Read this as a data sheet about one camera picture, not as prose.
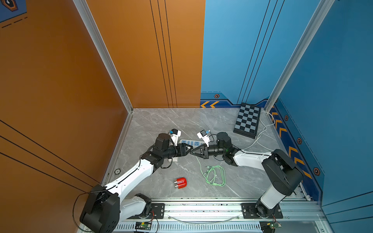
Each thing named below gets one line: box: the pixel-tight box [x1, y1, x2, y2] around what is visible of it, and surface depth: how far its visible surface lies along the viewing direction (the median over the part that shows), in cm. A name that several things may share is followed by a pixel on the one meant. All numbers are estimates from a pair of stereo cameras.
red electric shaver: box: [173, 177, 187, 189], surface depth 82 cm
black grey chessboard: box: [233, 102, 262, 139], surface depth 111 cm
